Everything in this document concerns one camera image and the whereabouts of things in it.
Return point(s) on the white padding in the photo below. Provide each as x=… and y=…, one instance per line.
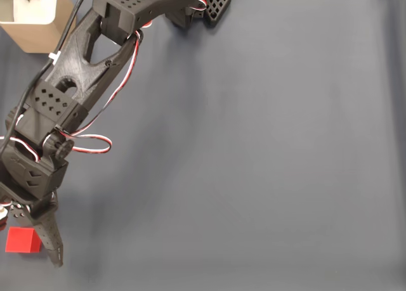
x=31, y=9

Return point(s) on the white-mounted camera circuit board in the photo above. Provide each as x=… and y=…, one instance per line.
x=2, y=211

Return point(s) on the dark blue-grey mat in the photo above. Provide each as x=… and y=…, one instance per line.
x=253, y=145

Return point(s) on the beige box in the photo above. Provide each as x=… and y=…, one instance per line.
x=41, y=37

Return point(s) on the red cube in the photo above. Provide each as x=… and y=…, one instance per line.
x=20, y=240

